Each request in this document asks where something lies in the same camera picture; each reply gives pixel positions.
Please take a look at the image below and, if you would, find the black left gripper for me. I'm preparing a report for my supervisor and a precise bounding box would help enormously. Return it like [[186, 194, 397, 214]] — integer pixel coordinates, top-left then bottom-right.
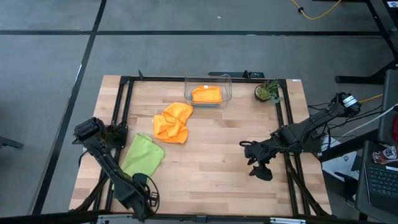
[[116, 179, 158, 222]]

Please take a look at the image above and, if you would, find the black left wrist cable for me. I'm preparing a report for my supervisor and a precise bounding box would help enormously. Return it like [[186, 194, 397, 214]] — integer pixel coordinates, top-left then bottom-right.
[[141, 175, 160, 216]]

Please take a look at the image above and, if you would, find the black desk leg frame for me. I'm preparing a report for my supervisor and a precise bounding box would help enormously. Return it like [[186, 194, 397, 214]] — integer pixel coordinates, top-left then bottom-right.
[[334, 0, 398, 85]]

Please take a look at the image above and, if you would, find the clear plastic bin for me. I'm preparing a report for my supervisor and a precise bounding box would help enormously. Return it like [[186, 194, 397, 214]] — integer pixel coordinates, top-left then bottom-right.
[[183, 73, 233, 109]]

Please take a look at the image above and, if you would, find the green microfiber towel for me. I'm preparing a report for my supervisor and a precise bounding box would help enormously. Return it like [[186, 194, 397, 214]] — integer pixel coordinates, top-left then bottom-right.
[[111, 133, 166, 190]]

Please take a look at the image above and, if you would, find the yellow power cable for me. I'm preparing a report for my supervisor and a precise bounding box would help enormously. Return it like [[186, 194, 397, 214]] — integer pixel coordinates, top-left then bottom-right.
[[290, 0, 343, 21], [357, 93, 384, 106]]

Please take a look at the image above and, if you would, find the dark grey laptop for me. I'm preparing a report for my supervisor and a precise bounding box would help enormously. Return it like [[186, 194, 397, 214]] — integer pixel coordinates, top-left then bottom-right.
[[355, 139, 398, 223]]

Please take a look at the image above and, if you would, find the orange microfiber towel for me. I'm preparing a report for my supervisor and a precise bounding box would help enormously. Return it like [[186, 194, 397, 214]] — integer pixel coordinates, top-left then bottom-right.
[[152, 102, 195, 145], [190, 85, 223, 104]]

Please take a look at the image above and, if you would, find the black cable bundle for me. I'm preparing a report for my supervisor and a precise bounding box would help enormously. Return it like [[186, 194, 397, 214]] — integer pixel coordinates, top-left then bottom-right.
[[307, 101, 384, 142]]

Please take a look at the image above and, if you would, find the grey mounting rail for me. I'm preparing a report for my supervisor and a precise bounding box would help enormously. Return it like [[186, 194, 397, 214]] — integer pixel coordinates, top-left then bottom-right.
[[95, 213, 307, 224]]

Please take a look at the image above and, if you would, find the black chair base leg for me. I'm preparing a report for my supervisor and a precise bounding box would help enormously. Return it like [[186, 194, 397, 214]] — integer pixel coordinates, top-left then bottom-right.
[[0, 136, 25, 151]]

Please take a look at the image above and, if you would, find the black aluminium table frame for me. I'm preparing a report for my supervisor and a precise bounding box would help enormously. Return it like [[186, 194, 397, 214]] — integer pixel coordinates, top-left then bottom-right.
[[70, 70, 332, 218]]

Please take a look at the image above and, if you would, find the brown white drink bottle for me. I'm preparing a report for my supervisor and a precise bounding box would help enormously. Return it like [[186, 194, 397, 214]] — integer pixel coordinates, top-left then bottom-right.
[[371, 144, 398, 166]]

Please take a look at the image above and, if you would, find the white cardboard box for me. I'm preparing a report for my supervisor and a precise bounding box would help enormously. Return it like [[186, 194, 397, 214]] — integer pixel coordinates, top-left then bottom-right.
[[321, 136, 359, 175]]

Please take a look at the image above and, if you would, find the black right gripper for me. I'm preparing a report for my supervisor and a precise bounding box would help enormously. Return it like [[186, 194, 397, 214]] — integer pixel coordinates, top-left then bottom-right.
[[244, 139, 280, 182]]

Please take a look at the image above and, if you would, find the potted succulent plant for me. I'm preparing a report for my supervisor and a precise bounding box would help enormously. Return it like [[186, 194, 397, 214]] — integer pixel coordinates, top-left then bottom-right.
[[254, 79, 282, 105]]

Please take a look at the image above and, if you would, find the dark grey panel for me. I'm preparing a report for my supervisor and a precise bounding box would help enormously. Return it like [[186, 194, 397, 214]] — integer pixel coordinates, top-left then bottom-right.
[[377, 68, 398, 144]]

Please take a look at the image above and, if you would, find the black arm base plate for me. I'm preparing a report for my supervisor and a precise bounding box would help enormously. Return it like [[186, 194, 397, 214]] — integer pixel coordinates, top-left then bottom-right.
[[72, 123, 129, 151]]

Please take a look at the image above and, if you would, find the white cable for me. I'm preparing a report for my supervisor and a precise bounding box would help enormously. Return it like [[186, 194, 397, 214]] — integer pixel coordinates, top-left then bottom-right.
[[340, 105, 398, 138]]

